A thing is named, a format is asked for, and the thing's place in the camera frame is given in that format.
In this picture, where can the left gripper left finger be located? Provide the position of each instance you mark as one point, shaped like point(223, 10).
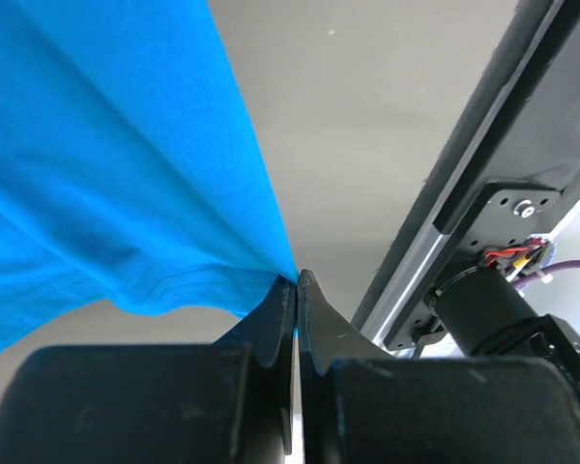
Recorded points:
point(264, 421)

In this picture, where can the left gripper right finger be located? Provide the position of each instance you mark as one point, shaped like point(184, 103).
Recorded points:
point(325, 339)

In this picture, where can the blue t-shirt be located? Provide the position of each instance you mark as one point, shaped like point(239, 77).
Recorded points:
point(129, 168)

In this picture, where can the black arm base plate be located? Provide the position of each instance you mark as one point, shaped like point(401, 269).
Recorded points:
point(521, 125)

